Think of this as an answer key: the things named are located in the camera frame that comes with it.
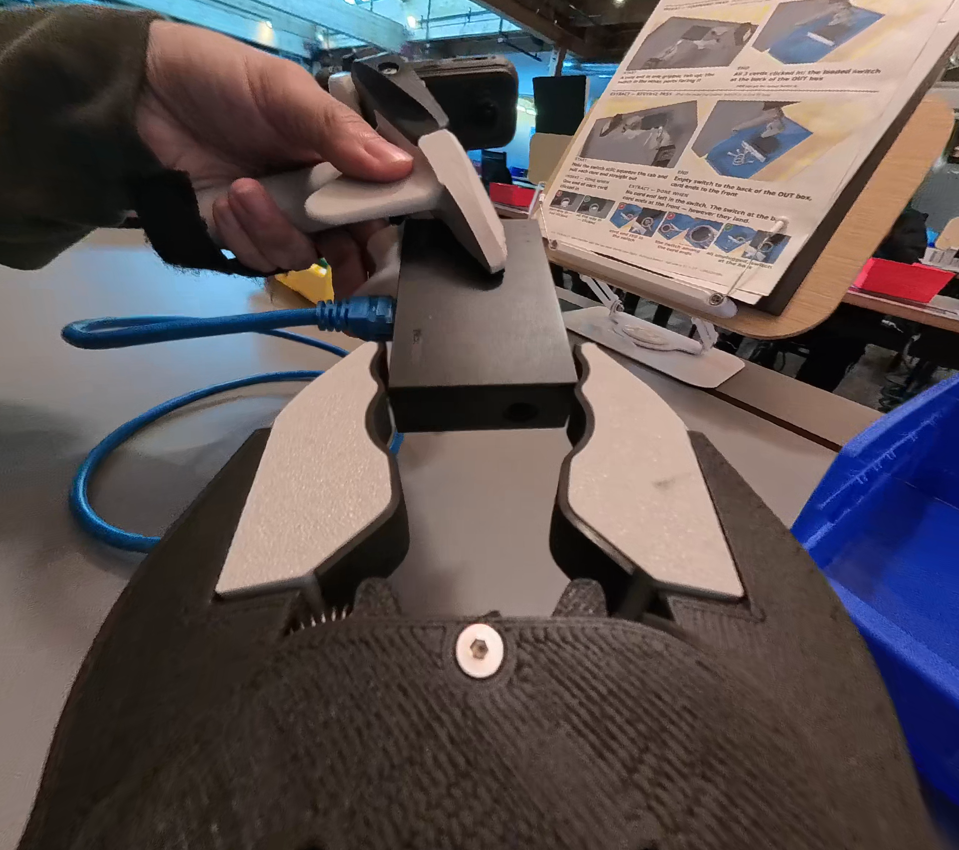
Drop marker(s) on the wooden document stand board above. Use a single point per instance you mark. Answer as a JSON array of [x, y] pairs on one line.
[[876, 227]]

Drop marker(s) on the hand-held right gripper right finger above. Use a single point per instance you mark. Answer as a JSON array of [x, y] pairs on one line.
[[652, 484]]

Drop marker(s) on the small red bin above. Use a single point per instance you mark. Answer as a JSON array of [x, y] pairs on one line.
[[514, 193]]

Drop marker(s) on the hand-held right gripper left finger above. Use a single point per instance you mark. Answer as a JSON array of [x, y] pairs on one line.
[[311, 484]]

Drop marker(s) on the large red bin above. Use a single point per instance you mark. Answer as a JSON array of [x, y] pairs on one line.
[[899, 282]]

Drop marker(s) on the wooden work table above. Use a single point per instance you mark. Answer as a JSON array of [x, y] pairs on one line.
[[899, 314]]

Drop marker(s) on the black screen panel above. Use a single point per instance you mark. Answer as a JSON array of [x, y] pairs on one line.
[[559, 104]]

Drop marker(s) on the printed instruction sheet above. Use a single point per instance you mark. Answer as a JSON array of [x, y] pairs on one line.
[[749, 115]]

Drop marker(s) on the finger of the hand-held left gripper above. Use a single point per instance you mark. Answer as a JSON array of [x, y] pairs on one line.
[[464, 199]]

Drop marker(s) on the white metal stand base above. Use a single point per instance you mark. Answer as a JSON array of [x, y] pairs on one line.
[[674, 363]]

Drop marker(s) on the black network switch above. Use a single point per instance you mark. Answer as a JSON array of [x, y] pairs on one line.
[[480, 340]]

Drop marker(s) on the yellow plastic bin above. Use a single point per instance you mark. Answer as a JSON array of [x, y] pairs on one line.
[[311, 284]]

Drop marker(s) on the person's left hand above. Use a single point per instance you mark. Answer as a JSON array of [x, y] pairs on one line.
[[239, 107]]

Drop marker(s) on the blue plastic bin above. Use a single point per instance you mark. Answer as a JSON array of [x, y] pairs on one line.
[[882, 536]]

